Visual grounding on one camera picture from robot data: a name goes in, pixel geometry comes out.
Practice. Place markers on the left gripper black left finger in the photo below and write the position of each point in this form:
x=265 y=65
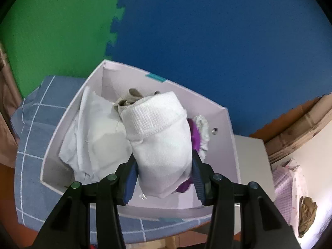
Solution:
x=68 y=225

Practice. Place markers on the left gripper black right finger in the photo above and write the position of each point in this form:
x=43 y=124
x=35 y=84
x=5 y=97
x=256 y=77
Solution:
x=262 y=225

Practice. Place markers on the pale grey underwear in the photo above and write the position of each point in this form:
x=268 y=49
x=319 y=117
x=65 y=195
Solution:
x=95 y=143

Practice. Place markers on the purple underwear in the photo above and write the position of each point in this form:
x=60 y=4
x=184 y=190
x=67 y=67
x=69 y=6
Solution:
x=195 y=142

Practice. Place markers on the pale blue white underwear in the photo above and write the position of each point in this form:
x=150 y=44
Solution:
x=203 y=128

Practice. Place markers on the white ribbed underwear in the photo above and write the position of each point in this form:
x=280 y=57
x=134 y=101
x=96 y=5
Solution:
x=160 y=136

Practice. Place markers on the beige underwear in box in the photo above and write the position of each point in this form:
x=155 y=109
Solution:
x=132 y=97

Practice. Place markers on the pink checked fabric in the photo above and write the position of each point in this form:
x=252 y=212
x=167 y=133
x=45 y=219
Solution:
x=290 y=186

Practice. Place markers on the crumpled brown paper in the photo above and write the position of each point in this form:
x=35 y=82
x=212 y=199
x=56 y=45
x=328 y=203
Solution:
x=307 y=215

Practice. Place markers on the bamboo mat roll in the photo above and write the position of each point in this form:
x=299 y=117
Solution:
x=290 y=131

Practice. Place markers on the blue checked cloth cover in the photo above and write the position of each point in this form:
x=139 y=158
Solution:
x=34 y=122

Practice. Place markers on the floral pink pillow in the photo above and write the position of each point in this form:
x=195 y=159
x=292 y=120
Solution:
x=9 y=102

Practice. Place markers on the white XINCCI shoe box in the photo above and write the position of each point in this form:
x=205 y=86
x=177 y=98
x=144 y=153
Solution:
x=111 y=80

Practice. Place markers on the green foam wall mat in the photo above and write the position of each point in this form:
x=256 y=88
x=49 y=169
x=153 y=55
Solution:
x=57 y=37

